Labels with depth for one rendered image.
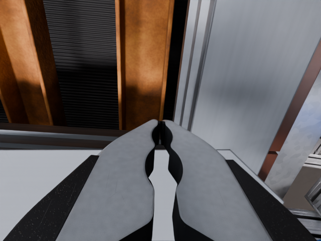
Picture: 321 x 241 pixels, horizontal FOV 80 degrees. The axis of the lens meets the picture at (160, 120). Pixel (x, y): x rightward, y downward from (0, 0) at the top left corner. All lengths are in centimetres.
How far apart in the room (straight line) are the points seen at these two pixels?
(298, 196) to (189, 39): 188
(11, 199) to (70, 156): 12
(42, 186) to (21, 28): 26
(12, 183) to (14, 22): 25
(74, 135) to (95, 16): 31
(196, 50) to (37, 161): 21
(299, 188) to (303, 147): 139
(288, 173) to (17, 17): 65
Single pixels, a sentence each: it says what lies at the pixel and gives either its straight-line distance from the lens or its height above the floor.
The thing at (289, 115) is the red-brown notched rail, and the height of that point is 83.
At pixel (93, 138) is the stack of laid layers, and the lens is 26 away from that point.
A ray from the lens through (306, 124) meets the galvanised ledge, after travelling 51.
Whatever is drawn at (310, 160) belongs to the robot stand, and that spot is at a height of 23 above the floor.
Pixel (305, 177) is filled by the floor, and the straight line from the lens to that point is 186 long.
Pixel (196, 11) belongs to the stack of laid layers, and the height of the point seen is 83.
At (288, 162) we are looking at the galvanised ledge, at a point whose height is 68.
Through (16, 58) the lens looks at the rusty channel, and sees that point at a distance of 43.
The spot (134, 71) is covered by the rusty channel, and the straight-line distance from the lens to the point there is 36.
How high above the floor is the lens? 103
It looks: 60 degrees down
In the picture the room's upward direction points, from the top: 179 degrees clockwise
